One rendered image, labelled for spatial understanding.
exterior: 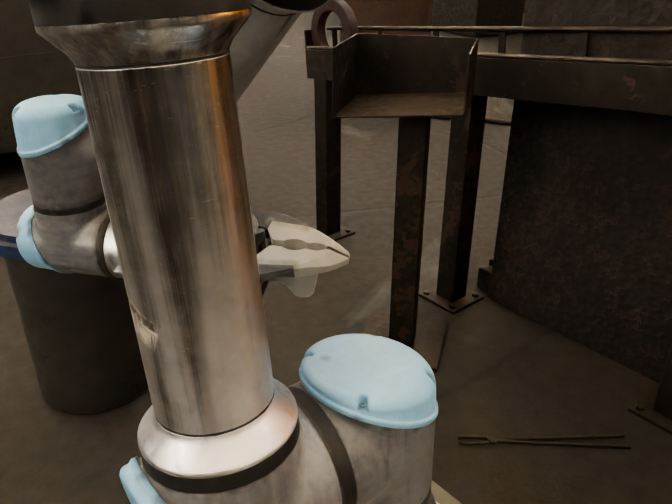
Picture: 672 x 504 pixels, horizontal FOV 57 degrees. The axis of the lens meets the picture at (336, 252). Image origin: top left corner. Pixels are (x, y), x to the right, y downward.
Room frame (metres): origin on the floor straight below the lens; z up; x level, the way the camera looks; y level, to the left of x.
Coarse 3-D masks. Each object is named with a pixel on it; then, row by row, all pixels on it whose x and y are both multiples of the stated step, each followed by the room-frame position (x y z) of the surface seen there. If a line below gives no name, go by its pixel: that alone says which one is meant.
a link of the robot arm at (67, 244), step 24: (24, 216) 0.62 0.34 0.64; (48, 216) 0.59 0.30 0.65; (72, 216) 0.59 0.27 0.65; (96, 216) 0.61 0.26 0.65; (24, 240) 0.60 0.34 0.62; (48, 240) 0.59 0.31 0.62; (72, 240) 0.59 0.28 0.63; (96, 240) 0.59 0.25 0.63; (48, 264) 0.60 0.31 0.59; (72, 264) 0.59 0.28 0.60; (96, 264) 0.58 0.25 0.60
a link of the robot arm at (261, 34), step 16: (256, 0) 0.48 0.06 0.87; (272, 0) 0.46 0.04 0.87; (288, 0) 0.46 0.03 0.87; (304, 0) 0.46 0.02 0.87; (320, 0) 0.48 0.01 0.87; (256, 16) 0.49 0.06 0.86; (272, 16) 0.49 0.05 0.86; (288, 16) 0.50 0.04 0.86; (240, 32) 0.51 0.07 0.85; (256, 32) 0.50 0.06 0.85; (272, 32) 0.51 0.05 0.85; (240, 48) 0.52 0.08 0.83; (256, 48) 0.52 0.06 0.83; (272, 48) 0.54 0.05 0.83; (240, 64) 0.54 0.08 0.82; (256, 64) 0.55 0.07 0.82; (240, 80) 0.56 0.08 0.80; (240, 96) 0.60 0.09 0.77
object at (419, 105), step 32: (352, 64) 1.38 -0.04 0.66; (384, 64) 1.41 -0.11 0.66; (416, 64) 1.39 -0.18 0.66; (448, 64) 1.38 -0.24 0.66; (352, 96) 1.39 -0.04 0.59; (384, 96) 1.39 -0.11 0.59; (416, 96) 1.36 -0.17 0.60; (448, 96) 1.33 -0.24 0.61; (416, 128) 1.26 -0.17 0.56; (416, 160) 1.26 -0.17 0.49; (416, 192) 1.26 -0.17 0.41; (416, 224) 1.26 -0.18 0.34; (416, 256) 1.26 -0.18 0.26; (416, 288) 1.26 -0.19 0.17; (384, 320) 1.38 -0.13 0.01; (416, 320) 1.31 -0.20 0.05
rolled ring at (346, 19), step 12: (336, 0) 1.91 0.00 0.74; (324, 12) 1.94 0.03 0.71; (336, 12) 1.90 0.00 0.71; (348, 12) 1.87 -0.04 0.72; (312, 24) 1.98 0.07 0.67; (324, 24) 1.98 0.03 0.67; (348, 24) 1.86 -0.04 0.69; (312, 36) 1.98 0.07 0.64; (324, 36) 1.98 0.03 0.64; (348, 36) 1.85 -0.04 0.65
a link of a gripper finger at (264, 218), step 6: (258, 216) 0.61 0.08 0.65; (264, 216) 0.61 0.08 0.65; (270, 216) 0.60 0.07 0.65; (276, 216) 0.60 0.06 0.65; (282, 216) 0.60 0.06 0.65; (288, 216) 0.60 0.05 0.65; (258, 222) 0.60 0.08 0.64; (264, 222) 0.60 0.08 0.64; (270, 222) 0.60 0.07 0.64; (288, 222) 0.59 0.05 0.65; (294, 222) 0.59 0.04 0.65; (300, 222) 0.59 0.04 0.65; (264, 228) 0.59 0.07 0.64
